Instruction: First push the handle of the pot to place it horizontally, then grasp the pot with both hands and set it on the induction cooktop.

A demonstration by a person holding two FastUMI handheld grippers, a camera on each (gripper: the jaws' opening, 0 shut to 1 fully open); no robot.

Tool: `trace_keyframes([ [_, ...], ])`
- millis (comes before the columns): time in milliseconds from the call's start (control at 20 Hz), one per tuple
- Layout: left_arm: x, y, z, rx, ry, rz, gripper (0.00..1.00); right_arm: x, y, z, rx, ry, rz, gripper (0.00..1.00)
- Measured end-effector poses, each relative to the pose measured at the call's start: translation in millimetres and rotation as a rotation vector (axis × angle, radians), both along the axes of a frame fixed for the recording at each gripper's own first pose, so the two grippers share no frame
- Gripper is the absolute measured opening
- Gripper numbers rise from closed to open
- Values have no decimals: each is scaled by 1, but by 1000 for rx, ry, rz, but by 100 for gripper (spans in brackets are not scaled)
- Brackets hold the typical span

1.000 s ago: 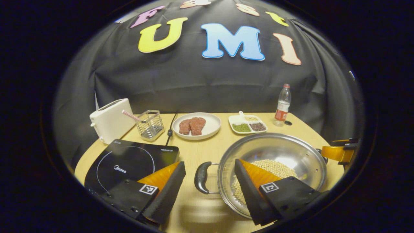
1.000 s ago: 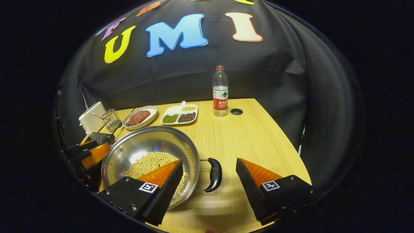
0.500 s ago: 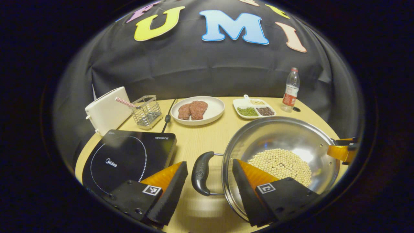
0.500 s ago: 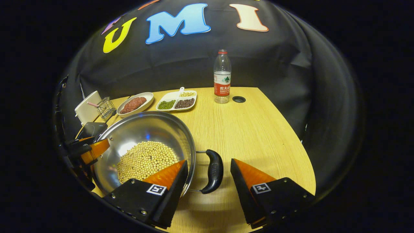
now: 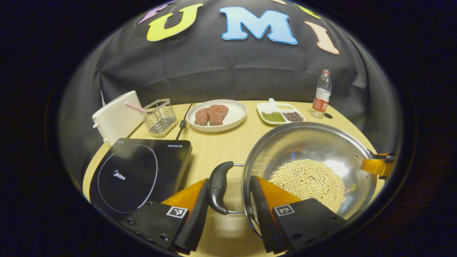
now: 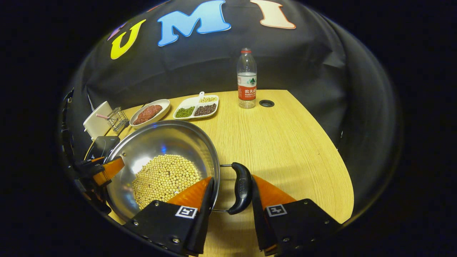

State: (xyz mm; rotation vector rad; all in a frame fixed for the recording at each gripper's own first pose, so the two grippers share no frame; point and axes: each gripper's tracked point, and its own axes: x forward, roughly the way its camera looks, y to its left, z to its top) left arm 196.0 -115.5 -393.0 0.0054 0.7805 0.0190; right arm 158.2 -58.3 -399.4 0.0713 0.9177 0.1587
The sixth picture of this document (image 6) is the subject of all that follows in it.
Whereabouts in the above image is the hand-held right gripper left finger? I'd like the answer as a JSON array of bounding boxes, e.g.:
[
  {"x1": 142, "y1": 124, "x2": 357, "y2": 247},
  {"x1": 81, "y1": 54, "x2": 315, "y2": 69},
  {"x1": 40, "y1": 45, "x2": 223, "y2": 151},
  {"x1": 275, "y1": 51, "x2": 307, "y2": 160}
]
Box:
[{"x1": 123, "y1": 177, "x2": 215, "y2": 256}]

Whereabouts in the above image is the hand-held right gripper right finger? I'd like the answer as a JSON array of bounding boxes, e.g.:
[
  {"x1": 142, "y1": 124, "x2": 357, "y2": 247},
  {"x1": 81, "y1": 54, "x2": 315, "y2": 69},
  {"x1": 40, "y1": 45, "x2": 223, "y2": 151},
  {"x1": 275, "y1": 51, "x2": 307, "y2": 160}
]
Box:
[{"x1": 251, "y1": 175, "x2": 342, "y2": 257}]

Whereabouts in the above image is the black induction cooktop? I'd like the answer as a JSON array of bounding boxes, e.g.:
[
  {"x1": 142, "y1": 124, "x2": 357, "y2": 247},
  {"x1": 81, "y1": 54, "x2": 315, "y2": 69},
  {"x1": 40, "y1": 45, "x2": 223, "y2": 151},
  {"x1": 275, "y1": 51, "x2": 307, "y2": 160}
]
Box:
[{"x1": 85, "y1": 136, "x2": 121, "y2": 161}]

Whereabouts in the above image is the pile of soybeans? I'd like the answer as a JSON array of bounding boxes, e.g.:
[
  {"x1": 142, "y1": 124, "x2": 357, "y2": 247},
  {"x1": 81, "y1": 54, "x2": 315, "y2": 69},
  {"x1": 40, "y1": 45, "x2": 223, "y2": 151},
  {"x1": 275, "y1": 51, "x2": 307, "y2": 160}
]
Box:
[{"x1": 132, "y1": 154, "x2": 201, "y2": 211}]

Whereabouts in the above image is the stainless steel pot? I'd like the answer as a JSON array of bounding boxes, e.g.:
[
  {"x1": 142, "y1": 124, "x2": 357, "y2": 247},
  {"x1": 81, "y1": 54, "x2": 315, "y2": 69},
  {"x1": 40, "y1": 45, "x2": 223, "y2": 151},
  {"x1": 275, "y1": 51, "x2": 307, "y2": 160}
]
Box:
[{"x1": 105, "y1": 120, "x2": 254, "y2": 224}]

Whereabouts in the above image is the white toaster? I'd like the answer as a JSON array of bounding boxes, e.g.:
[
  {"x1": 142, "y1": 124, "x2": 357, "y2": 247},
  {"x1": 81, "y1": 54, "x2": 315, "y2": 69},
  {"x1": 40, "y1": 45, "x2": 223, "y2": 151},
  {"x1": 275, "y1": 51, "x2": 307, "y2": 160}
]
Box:
[{"x1": 83, "y1": 101, "x2": 114, "y2": 141}]

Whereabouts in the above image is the white oval plate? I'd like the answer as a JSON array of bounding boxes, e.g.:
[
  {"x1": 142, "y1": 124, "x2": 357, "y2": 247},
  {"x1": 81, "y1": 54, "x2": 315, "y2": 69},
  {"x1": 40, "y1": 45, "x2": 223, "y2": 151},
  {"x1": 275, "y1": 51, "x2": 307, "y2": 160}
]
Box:
[{"x1": 129, "y1": 99, "x2": 171, "y2": 129}]

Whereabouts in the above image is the pile of green mung beans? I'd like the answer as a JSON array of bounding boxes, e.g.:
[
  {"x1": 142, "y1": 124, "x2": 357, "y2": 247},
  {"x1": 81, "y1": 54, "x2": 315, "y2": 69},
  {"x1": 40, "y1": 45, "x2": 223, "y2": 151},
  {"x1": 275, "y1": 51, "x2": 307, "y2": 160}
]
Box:
[{"x1": 175, "y1": 106, "x2": 196, "y2": 119}]

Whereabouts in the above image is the white divided dish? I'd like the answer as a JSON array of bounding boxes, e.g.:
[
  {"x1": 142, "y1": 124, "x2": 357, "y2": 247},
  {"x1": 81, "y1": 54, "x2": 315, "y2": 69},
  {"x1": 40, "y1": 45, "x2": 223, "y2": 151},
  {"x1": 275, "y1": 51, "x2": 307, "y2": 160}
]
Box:
[{"x1": 173, "y1": 91, "x2": 220, "y2": 120}]

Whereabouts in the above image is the pile of dark red beans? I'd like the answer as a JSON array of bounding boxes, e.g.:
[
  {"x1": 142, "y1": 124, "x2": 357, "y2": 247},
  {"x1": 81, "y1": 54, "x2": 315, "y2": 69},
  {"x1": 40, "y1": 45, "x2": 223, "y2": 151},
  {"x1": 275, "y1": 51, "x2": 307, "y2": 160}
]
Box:
[{"x1": 194, "y1": 103, "x2": 217, "y2": 117}]

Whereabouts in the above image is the clear water bottle red label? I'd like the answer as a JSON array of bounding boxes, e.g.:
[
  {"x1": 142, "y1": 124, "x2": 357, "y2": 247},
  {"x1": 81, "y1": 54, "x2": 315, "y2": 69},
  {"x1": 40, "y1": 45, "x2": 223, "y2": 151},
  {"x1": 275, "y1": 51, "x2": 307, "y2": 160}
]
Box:
[{"x1": 236, "y1": 48, "x2": 258, "y2": 109}]

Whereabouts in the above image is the black backdrop cloth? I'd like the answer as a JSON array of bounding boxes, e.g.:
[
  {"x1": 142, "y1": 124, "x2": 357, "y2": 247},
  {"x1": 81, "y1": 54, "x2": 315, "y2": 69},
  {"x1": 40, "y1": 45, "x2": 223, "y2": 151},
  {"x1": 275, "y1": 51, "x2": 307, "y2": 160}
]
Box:
[{"x1": 62, "y1": 0, "x2": 400, "y2": 215}]

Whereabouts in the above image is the wire mesh basket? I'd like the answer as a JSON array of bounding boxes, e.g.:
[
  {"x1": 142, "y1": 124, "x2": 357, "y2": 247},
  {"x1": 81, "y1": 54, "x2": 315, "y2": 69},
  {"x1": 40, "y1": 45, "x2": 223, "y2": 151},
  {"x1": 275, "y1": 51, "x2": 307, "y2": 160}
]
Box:
[{"x1": 106, "y1": 107, "x2": 129, "y2": 133}]

